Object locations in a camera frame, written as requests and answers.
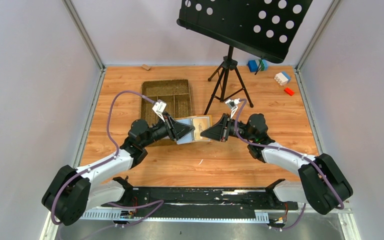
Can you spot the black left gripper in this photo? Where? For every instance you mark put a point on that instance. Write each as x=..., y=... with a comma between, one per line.
x=171, y=127

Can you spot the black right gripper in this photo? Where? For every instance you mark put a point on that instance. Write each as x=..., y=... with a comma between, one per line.
x=225, y=127

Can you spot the beige illustrated card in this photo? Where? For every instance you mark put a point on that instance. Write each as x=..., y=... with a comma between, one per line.
x=200, y=124

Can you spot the yellow leather card holder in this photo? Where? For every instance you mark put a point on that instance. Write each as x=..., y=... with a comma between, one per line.
x=190, y=140

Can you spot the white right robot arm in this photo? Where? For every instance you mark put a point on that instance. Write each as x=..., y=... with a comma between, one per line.
x=321, y=183

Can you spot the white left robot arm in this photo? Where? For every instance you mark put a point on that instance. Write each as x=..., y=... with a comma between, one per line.
x=74, y=191

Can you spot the woven straw divided tray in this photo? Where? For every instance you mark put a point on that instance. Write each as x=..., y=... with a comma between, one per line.
x=176, y=93

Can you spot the small wooden block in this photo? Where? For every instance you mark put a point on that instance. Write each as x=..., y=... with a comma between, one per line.
x=146, y=67

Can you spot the blue green toy block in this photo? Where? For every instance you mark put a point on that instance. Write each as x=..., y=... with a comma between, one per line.
x=257, y=65

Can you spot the red toy block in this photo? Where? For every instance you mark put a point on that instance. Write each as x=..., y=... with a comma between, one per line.
x=289, y=91

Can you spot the white blue toy block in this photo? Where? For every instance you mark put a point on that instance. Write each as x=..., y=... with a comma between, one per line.
x=282, y=78

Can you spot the black music stand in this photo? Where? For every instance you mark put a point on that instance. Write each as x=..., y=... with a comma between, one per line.
x=263, y=28

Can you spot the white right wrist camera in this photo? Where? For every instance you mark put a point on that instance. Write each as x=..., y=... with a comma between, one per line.
x=233, y=105

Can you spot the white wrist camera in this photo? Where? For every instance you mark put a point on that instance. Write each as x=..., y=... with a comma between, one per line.
x=233, y=105
x=159, y=108

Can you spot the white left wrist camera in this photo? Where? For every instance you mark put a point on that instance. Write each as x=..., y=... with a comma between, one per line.
x=159, y=108

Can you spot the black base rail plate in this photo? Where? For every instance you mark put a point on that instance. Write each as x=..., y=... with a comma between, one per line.
x=206, y=202

